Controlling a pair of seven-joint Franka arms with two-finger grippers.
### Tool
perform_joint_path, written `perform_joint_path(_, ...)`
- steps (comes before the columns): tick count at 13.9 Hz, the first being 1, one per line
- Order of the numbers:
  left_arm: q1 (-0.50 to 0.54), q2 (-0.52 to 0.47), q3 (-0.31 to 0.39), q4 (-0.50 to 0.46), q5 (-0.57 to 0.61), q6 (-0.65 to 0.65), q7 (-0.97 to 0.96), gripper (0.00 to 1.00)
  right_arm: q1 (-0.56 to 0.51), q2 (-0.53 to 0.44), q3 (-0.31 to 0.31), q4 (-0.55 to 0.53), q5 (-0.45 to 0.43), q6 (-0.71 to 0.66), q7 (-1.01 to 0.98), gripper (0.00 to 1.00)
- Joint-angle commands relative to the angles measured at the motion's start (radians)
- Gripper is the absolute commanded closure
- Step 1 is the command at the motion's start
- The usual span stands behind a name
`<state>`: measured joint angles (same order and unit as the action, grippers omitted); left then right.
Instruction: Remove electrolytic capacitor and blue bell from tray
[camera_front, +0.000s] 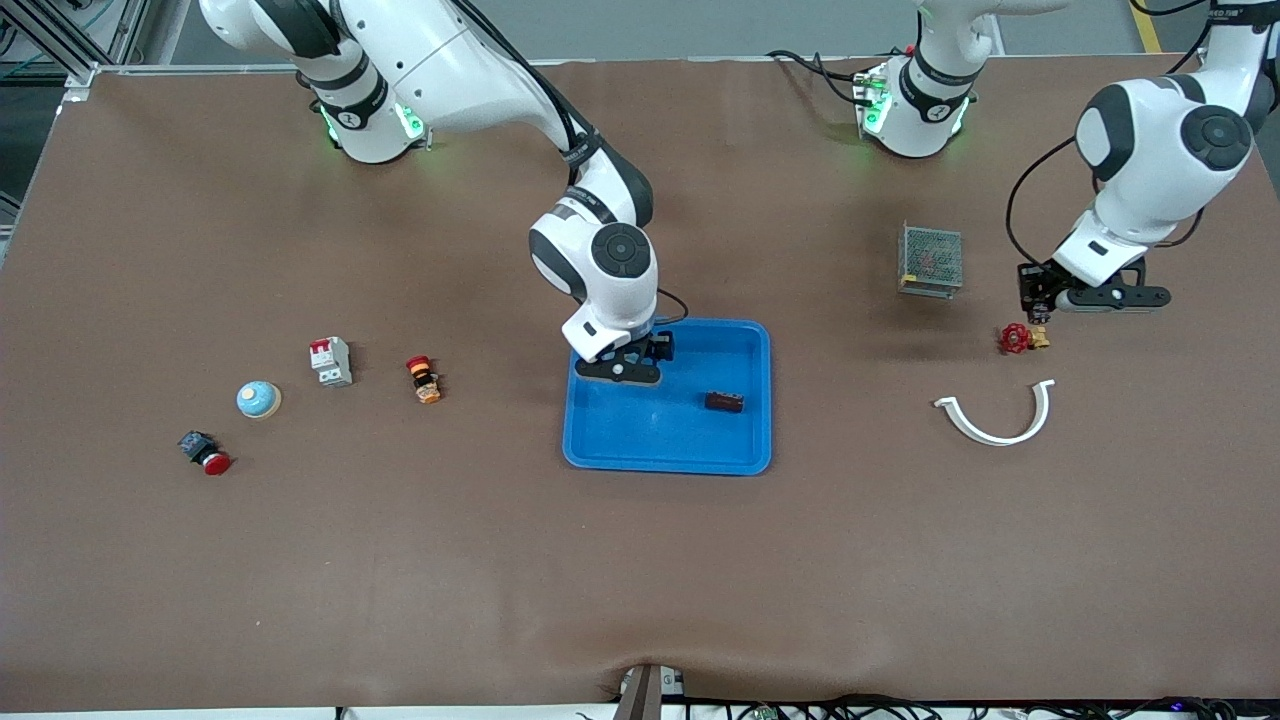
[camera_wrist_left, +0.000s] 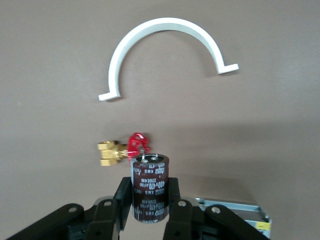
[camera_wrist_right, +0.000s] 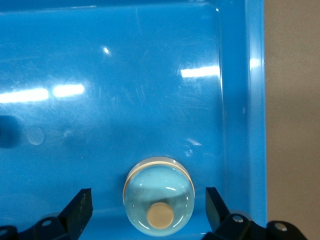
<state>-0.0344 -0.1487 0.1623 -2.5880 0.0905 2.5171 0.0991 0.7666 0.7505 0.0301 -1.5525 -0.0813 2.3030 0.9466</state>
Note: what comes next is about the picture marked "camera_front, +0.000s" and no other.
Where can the blue plastic tray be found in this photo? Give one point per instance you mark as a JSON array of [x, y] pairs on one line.
[[670, 430]]

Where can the red mushroom push button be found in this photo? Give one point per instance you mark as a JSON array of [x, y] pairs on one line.
[[205, 452]]

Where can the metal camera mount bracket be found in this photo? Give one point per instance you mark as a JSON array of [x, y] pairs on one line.
[[645, 692]]

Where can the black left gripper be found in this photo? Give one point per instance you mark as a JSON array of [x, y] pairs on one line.
[[1031, 284]]

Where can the white curved plastic clamp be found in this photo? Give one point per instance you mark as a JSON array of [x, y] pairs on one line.
[[995, 438]]

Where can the brown table cover mat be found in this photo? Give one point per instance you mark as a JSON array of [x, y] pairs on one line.
[[640, 560]]

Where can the white red circuit breaker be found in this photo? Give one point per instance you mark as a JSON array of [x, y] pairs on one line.
[[331, 362]]

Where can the metal mesh power supply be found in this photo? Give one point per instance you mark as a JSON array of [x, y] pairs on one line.
[[930, 258]]

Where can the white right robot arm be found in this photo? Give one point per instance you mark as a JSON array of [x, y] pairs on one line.
[[450, 70]]

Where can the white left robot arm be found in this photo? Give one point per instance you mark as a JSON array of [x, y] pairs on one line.
[[1150, 140]]

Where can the blue dome call bell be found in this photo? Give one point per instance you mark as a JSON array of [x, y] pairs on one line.
[[258, 400]]

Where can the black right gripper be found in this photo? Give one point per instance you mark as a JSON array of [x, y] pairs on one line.
[[660, 348]]

